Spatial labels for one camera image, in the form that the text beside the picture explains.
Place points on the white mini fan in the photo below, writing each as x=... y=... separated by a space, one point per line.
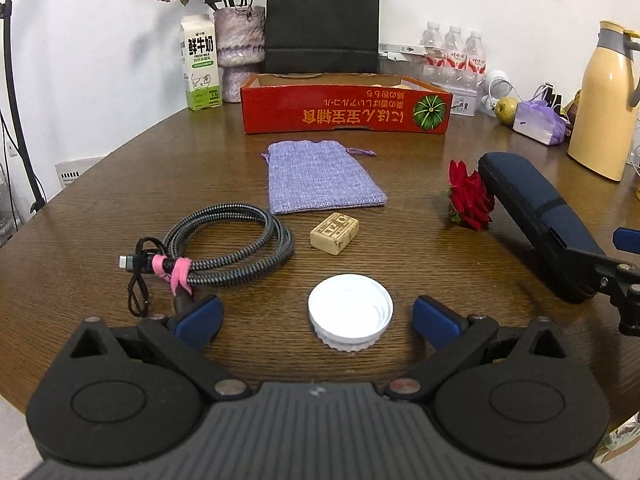
x=495 y=87

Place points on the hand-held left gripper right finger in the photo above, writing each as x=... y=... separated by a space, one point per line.
x=437 y=322

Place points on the purple mottled vase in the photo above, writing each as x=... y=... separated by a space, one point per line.
x=240 y=40

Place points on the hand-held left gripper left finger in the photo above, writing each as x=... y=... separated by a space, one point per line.
x=200 y=322

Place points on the yellow thermos jug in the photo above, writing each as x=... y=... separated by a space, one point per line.
x=605 y=100

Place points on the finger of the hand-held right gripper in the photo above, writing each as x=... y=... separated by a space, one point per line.
x=627 y=290
x=629 y=238

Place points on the red artificial rose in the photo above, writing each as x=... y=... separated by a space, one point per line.
x=470 y=197

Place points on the small black device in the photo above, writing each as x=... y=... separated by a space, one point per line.
x=554 y=96

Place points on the tan carved wooden block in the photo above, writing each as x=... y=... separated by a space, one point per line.
x=335 y=234

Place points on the black paper bag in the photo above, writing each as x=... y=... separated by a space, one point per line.
x=322 y=15

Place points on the printed metal tin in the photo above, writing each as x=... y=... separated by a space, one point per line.
x=462 y=102

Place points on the red cardboard box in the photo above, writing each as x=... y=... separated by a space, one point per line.
x=345 y=110

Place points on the white jar lid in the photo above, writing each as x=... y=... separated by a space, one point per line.
x=350 y=310

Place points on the clear container white lid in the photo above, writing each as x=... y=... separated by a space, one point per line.
x=400 y=50

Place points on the black studio light stand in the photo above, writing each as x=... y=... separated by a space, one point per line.
x=37 y=202

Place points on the navy zip case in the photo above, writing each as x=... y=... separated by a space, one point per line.
x=530 y=200

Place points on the yellow green pear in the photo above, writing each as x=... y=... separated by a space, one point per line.
x=507 y=110

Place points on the purple tissue pack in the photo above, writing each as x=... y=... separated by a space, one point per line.
x=540 y=122

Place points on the clear water bottle red label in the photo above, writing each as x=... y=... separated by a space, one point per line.
x=476 y=57
x=433 y=50
x=455 y=52

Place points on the white green milk carton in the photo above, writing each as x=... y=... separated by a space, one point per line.
x=201 y=65

